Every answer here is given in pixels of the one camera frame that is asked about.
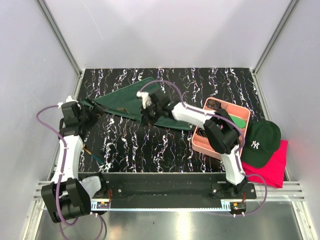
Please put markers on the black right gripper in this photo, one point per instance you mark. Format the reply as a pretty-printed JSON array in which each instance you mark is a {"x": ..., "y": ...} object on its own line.
[{"x": 146, "y": 118}]

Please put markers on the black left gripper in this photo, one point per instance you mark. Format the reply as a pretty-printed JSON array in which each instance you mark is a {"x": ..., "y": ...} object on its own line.
[{"x": 96, "y": 114}]

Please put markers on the dark green cloth napkin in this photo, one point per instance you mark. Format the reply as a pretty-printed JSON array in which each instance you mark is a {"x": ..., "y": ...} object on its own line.
[{"x": 125, "y": 97}]

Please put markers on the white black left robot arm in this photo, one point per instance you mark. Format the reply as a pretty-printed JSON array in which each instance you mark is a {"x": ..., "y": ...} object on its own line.
[{"x": 67, "y": 197}]

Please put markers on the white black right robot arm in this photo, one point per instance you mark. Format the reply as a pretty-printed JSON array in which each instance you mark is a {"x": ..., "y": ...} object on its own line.
[{"x": 222, "y": 133}]

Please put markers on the patterned rolled tie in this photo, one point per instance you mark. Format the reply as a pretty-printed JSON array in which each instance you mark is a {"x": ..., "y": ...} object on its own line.
[{"x": 201, "y": 133}]

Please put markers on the dark paisley rolled tie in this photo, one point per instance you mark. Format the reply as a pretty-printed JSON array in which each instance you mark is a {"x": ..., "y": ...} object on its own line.
[{"x": 213, "y": 104}]

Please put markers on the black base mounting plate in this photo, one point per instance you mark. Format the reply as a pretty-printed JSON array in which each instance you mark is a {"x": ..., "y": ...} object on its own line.
[{"x": 173, "y": 191}]

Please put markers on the bright green rolled cloth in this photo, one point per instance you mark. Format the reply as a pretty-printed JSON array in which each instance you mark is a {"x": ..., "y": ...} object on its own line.
[{"x": 240, "y": 123}]

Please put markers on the dark green baseball cap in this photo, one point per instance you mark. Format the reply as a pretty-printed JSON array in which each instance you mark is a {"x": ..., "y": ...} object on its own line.
[{"x": 262, "y": 140}]

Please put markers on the red folded cloth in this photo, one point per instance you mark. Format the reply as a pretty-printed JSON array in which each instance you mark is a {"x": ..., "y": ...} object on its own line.
[{"x": 273, "y": 171}]

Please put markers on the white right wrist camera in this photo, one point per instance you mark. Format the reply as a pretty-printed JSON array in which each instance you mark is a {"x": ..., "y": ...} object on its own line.
[{"x": 145, "y": 99}]

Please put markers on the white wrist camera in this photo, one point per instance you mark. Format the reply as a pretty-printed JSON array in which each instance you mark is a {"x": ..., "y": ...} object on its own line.
[
  {"x": 145, "y": 99},
  {"x": 69, "y": 99}
]

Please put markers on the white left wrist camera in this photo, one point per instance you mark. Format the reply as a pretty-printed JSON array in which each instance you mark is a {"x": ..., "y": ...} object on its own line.
[{"x": 69, "y": 99}]

